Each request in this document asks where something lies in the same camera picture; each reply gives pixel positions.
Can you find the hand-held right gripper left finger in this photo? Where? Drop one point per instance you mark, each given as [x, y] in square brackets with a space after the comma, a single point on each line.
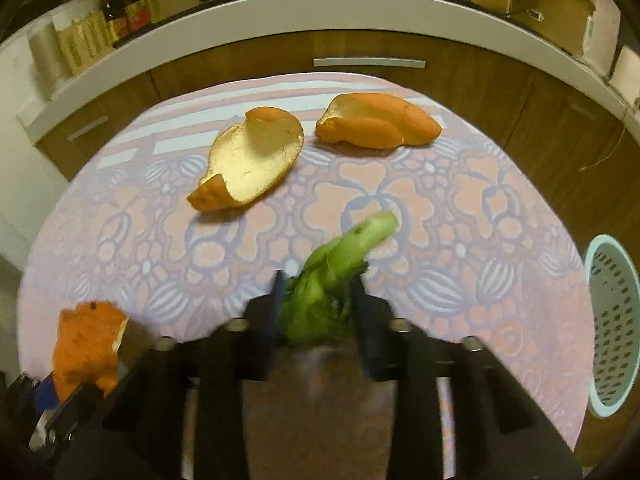
[276, 305]

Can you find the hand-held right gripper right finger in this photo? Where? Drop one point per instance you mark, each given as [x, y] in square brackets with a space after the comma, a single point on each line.
[358, 305]

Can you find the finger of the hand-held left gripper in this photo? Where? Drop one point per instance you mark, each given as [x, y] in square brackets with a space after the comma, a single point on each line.
[75, 408]
[44, 392]

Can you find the green vegetable stem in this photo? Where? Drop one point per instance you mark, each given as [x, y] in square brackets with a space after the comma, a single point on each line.
[325, 280]

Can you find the orange peel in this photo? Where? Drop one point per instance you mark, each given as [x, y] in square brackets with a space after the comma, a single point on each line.
[85, 345]
[255, 160]
[380, 122]

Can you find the light blue plastic basket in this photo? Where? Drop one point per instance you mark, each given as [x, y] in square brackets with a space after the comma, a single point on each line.
[595, 252]

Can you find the pink purple patterned blanket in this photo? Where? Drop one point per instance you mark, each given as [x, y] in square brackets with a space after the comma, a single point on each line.
[425, 240]

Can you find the yellow slotted utensil holder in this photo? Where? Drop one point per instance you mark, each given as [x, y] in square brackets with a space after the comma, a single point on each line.
[82, 42]

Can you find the white thermos bottle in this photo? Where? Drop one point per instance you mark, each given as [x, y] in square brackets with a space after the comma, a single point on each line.
[44, 52]

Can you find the brown rice cooker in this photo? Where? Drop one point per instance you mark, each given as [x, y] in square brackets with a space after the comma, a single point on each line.
[545, 5]

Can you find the white electric kettle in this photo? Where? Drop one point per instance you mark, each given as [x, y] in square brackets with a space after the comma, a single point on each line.
[631, 70]

